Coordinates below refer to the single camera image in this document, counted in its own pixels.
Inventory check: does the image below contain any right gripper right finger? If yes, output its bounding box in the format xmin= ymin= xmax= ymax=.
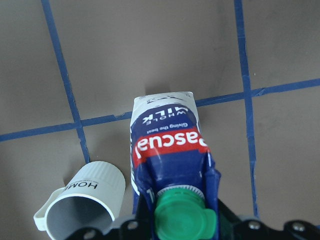
xmin=218 ymin=199 xmax=265 ymax=240

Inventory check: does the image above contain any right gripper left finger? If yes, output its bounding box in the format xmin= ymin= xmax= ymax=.
xmin=119 ymin=194 xmax=153 ymax=240

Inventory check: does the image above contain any blue white milk carton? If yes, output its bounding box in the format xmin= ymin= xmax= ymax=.
xmin=130 ymin=91 xmax=221 ymax=240

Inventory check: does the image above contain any white HOME mug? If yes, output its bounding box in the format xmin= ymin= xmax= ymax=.
xmin=33 ymin=161 xmax=126 ymax=240

